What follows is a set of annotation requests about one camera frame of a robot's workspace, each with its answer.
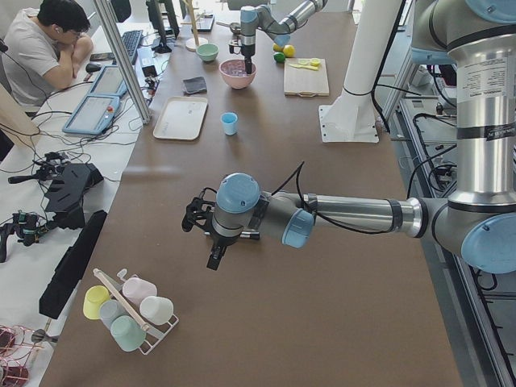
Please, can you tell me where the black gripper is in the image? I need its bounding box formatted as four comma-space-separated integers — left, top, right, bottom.
241, 35, 256, 74
206, 231, 240, 269

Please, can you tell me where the white robot base pillar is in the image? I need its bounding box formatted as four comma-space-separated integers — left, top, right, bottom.
319, 0, 404, 143

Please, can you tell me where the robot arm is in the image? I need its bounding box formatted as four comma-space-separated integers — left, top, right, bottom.
240, 0, 327, 74
205, 1, 515, 273

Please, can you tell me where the pink bowl of ice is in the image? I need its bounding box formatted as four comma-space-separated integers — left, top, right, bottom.
218, 59, 256, 89

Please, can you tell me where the blue plastic cup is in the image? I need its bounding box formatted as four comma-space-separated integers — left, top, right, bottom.
220, 112, 238, 135

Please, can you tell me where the pink plastic cup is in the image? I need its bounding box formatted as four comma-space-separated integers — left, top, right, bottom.
122, 277, 157, 306

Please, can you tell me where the green plastic cup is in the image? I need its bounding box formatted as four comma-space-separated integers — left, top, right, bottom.
110, 315, 146, 352

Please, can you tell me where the grey plastic cup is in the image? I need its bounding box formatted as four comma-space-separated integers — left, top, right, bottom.
99, 299, 123, 329

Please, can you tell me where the yellow plastic cup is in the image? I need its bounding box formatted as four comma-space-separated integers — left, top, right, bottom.
83, 285, 110, 320

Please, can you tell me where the green lime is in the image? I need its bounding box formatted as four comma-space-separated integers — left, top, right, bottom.
273, 52, 285, 63

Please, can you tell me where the steel muddler black tip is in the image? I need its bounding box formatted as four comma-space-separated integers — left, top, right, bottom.
239, 231, 260, 240

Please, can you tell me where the whole yellow lemon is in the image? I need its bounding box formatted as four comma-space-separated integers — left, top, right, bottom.
282, 44, 296, 58

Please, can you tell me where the green bowl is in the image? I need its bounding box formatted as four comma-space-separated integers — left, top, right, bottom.
196, 44, 218, 63

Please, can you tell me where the wooden cutting board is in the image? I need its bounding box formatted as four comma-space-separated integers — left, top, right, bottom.
284, 58, 330, 97

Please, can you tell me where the wooden mug tree stand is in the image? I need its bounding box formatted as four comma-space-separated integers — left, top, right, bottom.
181, 0, 208, 52

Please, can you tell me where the grey folded cloth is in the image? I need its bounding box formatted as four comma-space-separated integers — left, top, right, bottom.
182, 77, 207, 95

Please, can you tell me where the yellow plastic knife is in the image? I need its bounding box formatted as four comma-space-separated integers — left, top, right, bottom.
287, 63, 319, 71

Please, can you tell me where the beige rabbit tray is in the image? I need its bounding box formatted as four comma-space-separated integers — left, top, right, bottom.
153, 97, 208, 141

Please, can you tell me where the black keyboard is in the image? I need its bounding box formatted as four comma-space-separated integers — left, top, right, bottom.
121, 30, 143, 65

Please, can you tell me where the blue teach pendant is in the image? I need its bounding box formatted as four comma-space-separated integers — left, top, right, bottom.
89, 65, 127, 97
62, 94, 120, 135

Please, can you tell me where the black foam bar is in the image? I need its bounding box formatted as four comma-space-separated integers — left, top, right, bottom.
39, 210, 107, 319

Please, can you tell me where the black angular holder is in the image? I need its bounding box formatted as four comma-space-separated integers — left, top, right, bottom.
44, 163, 103, 230

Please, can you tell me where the handheld black gripper device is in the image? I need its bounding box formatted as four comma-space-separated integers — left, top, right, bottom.
1, 212, 56, 263

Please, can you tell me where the seated person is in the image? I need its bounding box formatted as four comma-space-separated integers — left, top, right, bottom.
3, 0, 94, 106

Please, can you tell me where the white wire cup rack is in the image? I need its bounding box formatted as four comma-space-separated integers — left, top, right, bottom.
93, 268, 179, 355

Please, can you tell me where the aluminium frame post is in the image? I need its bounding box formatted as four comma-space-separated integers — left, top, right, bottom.
93, 0, 151, 125

